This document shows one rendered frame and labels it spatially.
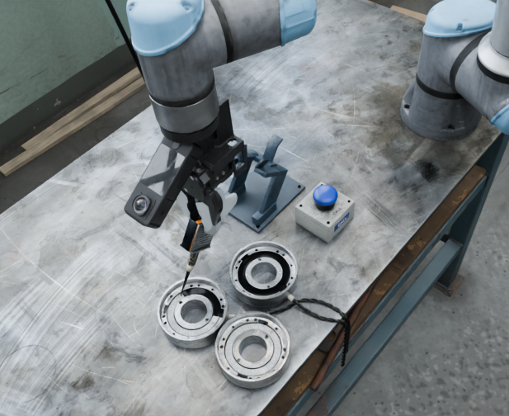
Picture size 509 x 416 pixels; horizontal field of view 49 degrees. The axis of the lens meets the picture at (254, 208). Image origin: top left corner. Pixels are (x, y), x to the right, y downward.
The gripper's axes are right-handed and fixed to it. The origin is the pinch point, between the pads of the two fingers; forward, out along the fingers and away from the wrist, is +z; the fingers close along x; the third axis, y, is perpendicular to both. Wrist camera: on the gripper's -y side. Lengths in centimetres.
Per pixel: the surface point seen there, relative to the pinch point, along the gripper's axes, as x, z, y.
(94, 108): 139, 91, 56
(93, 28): 153, 68, 75
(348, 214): -10.9, 10.4, 21.6
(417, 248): -17, 38, 42
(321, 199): -7.6, 5.8, 18.4
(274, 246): -5.7, 9.8, 8.8
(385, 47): 11, 13, 66
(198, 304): -2.5, 11.6, -5.7
